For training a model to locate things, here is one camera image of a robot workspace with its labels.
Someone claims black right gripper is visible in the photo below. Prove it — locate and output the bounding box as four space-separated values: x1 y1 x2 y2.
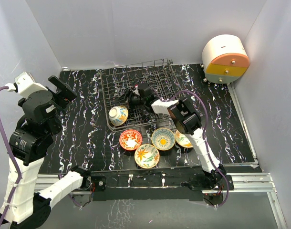
113 89 146 113

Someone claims yellow rim leaf bowl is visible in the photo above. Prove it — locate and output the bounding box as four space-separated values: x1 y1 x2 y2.
134 144 160 169

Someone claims round pastel drawer cabinet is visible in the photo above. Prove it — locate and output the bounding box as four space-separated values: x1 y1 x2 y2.
202 34 250 84

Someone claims orange flower leaf bowl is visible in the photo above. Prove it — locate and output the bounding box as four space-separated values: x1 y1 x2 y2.
175 130 193 148

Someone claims blue scalloped sun bowl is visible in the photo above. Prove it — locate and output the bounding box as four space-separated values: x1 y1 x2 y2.
151 128 176 151

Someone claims blue and yellow patterned bowl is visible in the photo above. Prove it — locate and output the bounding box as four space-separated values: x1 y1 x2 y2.
108 105 128 126

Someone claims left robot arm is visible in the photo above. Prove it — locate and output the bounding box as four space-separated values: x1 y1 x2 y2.
0 72 92 229

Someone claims aluminium rail frame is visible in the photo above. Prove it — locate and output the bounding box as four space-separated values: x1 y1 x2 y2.
33 83 288 229

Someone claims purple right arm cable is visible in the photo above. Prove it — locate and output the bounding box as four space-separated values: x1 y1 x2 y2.
149 87 229 208

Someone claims grey wire dish rack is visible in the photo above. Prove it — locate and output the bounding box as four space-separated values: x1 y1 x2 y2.
99 59 182 132

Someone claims red orange floral bowl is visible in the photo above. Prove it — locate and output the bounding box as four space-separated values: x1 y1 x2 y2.
119 129 142 151

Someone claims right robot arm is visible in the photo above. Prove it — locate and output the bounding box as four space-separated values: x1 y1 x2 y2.
114 83 226 189

